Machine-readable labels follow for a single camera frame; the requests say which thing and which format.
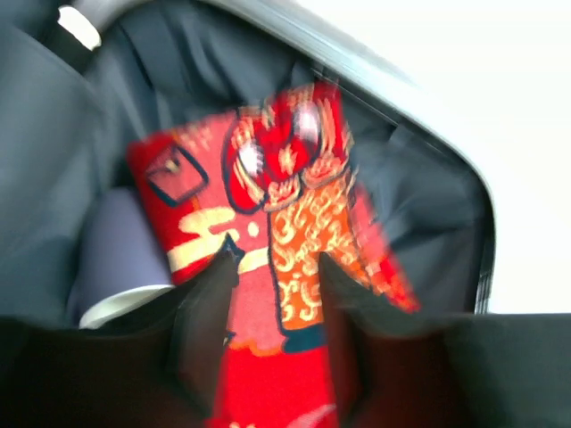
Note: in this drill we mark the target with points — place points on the pink hard-shell suitcase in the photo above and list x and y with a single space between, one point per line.
67 116

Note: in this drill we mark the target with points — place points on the red patterned towel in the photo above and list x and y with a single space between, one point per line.
274 181

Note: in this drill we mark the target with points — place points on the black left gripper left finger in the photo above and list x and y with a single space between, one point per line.
155 366

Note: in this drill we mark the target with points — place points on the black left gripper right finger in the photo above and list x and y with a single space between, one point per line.
396 369

